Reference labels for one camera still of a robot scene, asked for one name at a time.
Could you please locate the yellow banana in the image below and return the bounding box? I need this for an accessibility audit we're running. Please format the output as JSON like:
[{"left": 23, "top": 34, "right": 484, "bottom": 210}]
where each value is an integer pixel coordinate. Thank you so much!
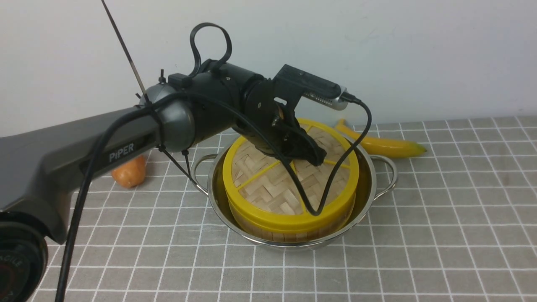
[{"left": 334, "top": 119, "right": 427, "bottom": 158}]

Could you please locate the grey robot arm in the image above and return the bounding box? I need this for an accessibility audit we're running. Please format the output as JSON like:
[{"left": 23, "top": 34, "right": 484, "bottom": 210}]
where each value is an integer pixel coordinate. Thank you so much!
[{"left": 1, "top": 60, "right": 342, "bottom": 302}]

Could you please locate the yellow bamboo steamer basket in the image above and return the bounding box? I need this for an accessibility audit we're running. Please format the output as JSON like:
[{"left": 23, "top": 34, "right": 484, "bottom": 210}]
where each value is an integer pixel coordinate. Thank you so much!
[{"left": 229, "top": 199, "right": 355, "bottom": 243}]

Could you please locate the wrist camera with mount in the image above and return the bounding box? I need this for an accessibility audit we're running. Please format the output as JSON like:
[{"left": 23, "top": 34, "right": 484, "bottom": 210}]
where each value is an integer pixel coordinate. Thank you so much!
[{"left": 268, "top": 64, "right": 347, "bottom": 120}]

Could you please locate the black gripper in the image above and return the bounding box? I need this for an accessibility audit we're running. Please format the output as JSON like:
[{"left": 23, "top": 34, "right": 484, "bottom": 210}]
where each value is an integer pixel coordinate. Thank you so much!
[{"left": 242, "top": 79, "right": 327, "bottom": 166}]

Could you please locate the yellow woven steamer lid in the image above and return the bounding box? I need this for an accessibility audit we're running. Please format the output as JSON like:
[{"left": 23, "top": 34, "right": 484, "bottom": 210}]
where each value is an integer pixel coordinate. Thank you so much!
[{"left": 222, "top": 119, "right": 360, "bottom": 234}]

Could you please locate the black camera cable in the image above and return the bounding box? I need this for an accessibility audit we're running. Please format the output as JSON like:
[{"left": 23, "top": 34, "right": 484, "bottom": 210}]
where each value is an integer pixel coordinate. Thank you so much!
[{"left": 55, "top": 23, "right": 373, "bottom": 302}]

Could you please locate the stainless steel pot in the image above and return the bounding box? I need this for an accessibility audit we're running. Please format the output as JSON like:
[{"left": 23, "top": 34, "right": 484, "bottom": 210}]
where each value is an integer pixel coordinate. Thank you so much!
[{"left": 190, "top": 146, "right": 399, "bottom": 252}]

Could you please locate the grey checkered tablecloth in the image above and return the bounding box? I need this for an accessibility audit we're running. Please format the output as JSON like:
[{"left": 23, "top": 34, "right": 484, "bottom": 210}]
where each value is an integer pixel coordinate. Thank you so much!
[{"left": 65, "top": 115, "right": 537, "bottom": 302}]

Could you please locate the brown potato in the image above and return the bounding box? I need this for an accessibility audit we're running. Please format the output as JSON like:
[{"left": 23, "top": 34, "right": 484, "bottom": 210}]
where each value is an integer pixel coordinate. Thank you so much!
[{"left": 111, "top": 155, "right": 146, "bottom": 188}]

